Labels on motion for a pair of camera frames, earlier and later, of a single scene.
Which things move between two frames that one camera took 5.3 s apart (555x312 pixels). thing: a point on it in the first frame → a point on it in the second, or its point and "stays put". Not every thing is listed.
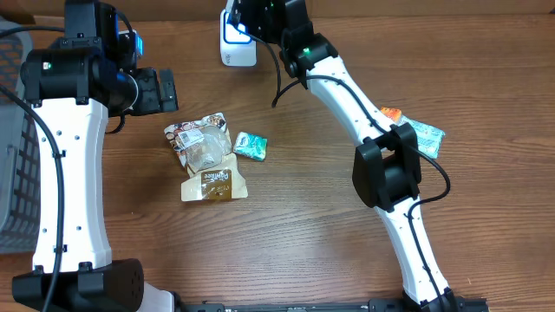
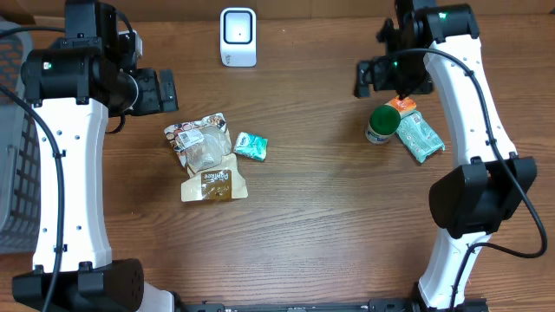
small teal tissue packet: [251, 146] stays put
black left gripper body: [150, 98] stays put
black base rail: [373, 305] stays put
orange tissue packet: [395, 113] → [404, 106]
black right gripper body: [271, 32] → [405, 76]
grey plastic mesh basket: [20, 165] stays put
